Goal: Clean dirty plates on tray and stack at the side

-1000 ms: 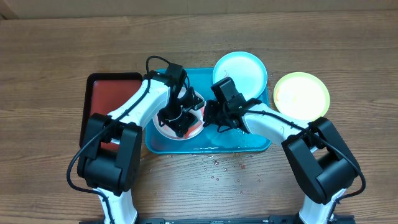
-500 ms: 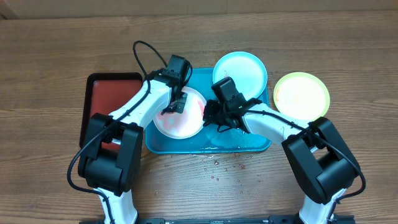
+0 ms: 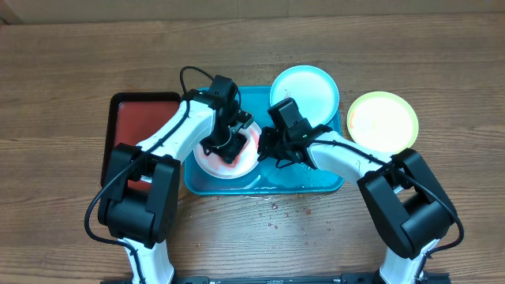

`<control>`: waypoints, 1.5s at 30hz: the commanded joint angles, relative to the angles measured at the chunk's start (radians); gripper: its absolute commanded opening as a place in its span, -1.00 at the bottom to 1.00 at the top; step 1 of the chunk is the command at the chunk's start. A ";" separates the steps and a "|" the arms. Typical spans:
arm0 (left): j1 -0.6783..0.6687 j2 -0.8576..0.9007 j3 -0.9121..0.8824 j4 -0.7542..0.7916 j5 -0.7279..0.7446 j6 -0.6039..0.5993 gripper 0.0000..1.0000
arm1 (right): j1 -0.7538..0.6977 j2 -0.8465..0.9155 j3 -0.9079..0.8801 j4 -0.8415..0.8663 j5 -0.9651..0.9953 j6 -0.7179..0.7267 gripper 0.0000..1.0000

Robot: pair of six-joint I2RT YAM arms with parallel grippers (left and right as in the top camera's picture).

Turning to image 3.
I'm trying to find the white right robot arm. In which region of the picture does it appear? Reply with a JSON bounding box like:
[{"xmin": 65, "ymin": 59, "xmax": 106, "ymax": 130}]
[{"xmin": 258, "ymin": 125, "xmax": 462, "ymax": 283}]

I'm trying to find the black tray with red liquid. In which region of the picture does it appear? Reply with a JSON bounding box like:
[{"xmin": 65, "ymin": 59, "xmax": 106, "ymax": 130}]
[{"xmin": 100, "ymin": 92, "xmax": 181, "ymax": 186}]

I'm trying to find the light blue plate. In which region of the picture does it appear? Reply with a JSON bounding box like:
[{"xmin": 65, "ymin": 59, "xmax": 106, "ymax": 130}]
[{"xmin": 270, "ymin": 65, "xmax": 339, "ymax": 127}]

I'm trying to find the white plate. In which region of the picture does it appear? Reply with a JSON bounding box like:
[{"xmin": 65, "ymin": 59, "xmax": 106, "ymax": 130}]
[{"xmin": 193, "ymin": 122, "xmax": 261, "ymax": 179}]

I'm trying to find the yellow plate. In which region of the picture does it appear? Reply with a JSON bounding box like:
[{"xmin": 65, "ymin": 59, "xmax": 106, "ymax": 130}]
[{"xmin": 346, "ymin": 91, "xmax": 419, "ymax": 153}]

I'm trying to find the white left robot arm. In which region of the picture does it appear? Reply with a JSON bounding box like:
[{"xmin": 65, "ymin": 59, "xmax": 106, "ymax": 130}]
[{"xmin": 88, "ymin": 99, "xmax": 253, "ymax": 283}]

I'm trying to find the teal plastic tray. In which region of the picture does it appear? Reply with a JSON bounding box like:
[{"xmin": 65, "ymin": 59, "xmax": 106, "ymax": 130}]
[{"xmin": 184, "ymin": 86, "xmax": 344, "ymax": 196}]

